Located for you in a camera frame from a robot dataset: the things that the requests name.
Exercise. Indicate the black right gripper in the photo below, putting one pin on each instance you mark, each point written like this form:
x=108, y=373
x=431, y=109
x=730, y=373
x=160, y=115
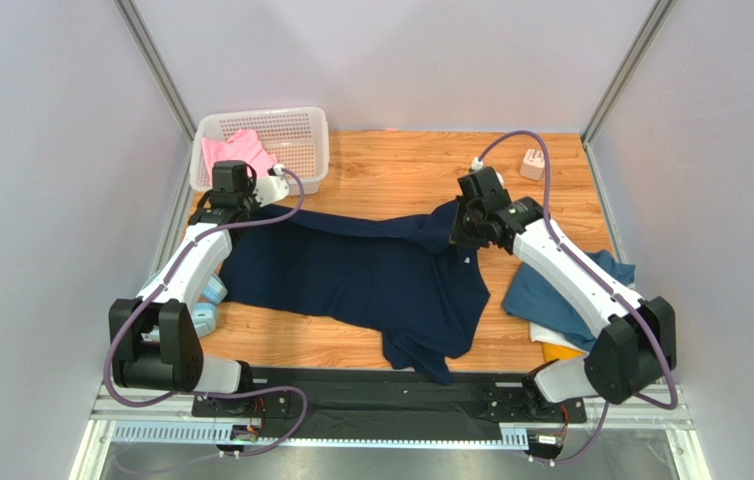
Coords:
x=461, y=235

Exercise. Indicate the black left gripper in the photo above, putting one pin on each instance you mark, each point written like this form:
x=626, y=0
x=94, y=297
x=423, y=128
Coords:
x=254, y=202

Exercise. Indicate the navy blue t shirt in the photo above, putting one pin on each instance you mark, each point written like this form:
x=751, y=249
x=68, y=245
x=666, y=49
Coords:
x=401, y=277

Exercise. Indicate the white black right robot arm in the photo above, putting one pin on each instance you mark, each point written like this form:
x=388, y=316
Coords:
x=635, y=338

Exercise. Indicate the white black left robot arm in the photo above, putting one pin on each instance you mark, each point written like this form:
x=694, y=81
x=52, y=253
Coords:
x=154, y=343

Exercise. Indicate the pink t shirt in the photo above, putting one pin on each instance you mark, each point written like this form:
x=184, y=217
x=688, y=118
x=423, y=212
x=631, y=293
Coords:
x=244, y=145

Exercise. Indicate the small pink white box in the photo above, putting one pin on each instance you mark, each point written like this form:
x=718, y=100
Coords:
x=533, y=165

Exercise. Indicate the white perforated plastic basket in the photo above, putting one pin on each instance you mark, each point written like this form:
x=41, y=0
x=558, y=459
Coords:
x=298, y=137

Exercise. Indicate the teal blue t shirt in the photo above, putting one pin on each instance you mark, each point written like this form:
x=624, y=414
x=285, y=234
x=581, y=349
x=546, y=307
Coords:
x=532, y=298

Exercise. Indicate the light blue headphones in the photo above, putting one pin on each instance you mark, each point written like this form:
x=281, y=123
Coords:
x=205, y=300

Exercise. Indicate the white t shirt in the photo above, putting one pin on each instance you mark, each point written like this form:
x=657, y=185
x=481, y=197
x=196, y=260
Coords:
x=541, y=334

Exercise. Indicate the yellow t shirt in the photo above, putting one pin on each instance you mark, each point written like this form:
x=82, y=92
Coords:
x=554, y=352

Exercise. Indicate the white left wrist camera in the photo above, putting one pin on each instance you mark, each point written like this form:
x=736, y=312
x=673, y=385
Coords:
x=272, y=188

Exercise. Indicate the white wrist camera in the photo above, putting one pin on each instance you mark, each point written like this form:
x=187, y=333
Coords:
x=486, y=178
x=272, y=188

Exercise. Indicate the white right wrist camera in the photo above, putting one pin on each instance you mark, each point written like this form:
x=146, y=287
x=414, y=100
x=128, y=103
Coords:
x=486, y=178

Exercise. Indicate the left corner aluminium post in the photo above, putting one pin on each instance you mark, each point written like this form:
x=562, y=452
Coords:
x=133, y=20

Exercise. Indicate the corner aluminium post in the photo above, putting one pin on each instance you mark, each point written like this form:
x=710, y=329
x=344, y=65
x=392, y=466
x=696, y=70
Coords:
x=133, y=20
x=642, y=42

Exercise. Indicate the aluminium front rail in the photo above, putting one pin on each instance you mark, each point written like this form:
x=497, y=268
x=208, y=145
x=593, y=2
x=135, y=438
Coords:
x=630, y=441

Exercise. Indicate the right corner aluminium post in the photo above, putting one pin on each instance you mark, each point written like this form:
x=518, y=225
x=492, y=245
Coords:
x=642, y=42

